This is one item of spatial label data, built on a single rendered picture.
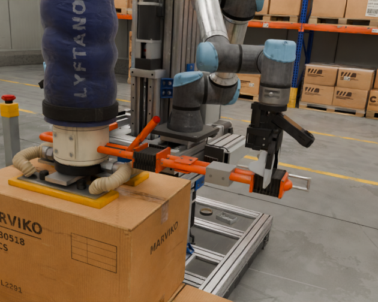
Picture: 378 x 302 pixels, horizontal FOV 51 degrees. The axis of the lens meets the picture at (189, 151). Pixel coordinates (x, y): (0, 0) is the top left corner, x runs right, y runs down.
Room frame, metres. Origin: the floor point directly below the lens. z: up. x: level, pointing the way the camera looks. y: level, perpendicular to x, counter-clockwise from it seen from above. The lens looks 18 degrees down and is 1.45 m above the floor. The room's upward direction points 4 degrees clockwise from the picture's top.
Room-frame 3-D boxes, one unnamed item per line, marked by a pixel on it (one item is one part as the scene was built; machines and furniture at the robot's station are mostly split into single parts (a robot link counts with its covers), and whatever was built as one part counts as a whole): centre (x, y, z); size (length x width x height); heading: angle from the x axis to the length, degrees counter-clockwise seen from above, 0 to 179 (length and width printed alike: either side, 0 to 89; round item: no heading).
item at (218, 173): (1.03, -0.09, 1.07); 0.07 x 0.07 x 0.04; 68
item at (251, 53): (1.08, -0.17, 1.37); 0.11 x 0.11 x 0.08; 8
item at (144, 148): (1.11, 0.11, 1.07); 0.10 x 0.08 x 0.06; 158
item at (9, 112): (2.06, 0.97, 0.50); 0.07 x 0.07 x 1.00; 64
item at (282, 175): (0.97, -0.21, 1.07); 0.08 x 0.07 x 0.05; 68
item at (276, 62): (0.99, -0.20, 1.37); 0.09 x 0.08 x 0.11; 8
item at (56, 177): (1.20, 0.34, 1.01); 0.34 x 0.25 x 0.06; 68
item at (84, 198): (1.11, 0.38, 0.97); 0.34 x 0.10 x 0.05; 68
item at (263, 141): (0.99, -0.19, 1.22); 0.09 x 0.08 x 0.12; 68
